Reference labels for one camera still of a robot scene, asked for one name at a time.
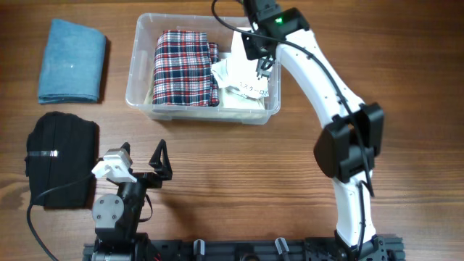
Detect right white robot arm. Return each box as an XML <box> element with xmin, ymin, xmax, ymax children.
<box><xmin>241</xmin><ymin>1</ymin><xmax>384</xmax><ymax>260</ymax></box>

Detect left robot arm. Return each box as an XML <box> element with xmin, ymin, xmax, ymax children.
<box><xmin>83</xmin><ymin>139</ymin><xmax>173</xmax><ymax>261</ymax></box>

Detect clear plastic storage container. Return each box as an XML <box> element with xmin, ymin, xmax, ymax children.
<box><xmin>125</xmin><ymin>13</ymin><xmax>281</xmax><ymax>125</ymax></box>

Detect cream cloth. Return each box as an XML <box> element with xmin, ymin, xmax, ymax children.
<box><xmin>143</xmin><ymin>52</ymin><xmax>268</xmax><ymax>119</ymax></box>

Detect red plaid cloth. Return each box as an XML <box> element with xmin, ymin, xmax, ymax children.
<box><xmin>152</xmin><ymin>30</ymin><xmax>220</xmax><ymax>107</ymax></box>

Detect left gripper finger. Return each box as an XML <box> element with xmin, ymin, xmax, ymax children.
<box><xmin>120</xmin><ymin>142</ymin><xmax>131</xmax><ymax>169</ymax></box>
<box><xmin>149</xmin><ymin>139</ymin><xmax>173</xmax><ymax>181</ymax></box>

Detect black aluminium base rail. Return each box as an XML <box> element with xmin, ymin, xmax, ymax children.
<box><xmin>82</xmin><ymin>234</ymin><xmax>405</xmax><ymax>261</ymax></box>

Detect white printed t-shirt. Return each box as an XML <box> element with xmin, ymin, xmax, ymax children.
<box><xmin>211</xmin><ymin>31</ymin><xmax>269</xmax><ymax>99</ymax></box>

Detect folded blue denim cloth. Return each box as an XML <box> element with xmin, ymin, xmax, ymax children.
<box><xmin>38</xmin><ymin>19</ymin><xmax>107</xmax><ymax>104</ymax></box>

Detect folded black garment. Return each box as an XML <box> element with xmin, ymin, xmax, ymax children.
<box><xmin>25</xmin><ymin>112</ymin><xmax>99</xmax><ymax>208</ymax></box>

